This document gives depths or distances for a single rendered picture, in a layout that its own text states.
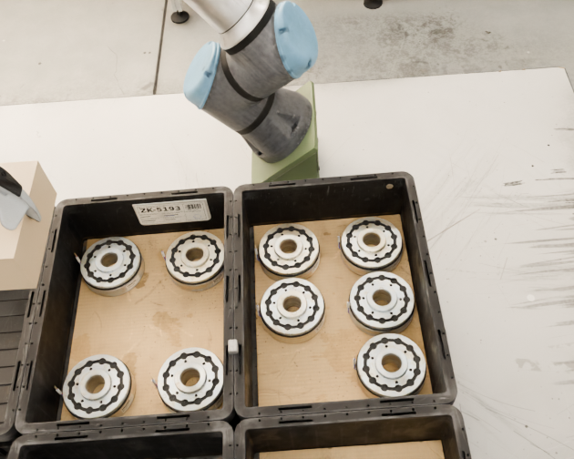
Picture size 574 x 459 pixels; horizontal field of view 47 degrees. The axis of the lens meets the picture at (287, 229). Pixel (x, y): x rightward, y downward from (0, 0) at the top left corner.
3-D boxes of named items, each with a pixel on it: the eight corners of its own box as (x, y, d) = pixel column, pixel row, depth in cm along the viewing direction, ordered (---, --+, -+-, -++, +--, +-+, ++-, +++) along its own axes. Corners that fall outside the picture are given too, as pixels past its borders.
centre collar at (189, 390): (174, 365, 101) (173, 363, 100) (206, 361, 101) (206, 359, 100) (174, 396, 98) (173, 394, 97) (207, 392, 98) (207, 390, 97)
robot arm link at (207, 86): (230, 94, 134) (178, 57, 126) (278, 63, 126) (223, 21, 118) (224, 141, 128) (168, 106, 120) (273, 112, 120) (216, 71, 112)
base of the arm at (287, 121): (257, 124, 142) (221, 100, 136) (308, 82, 134) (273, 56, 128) (261, 176, 133) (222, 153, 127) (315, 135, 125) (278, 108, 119)
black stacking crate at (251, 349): (242, 226, 121) (234, 188, 111) (405, 213, 120) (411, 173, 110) (246, 444, 98) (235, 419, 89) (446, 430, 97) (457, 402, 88)
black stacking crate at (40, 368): (80, 239, 122) (58, 202, 112) (240, 226, 121) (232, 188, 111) (46, 459, 99) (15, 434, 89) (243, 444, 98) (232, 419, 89)
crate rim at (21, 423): (61, 208, 114) (56, 198, 112) (234, 193, 113) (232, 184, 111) (18, 440, 91) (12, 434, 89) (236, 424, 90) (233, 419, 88)
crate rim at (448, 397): (235, 193, 113) (233, 184, 111) (411, 178, 112) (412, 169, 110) (236, 424, 90) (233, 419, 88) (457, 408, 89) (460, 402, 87)
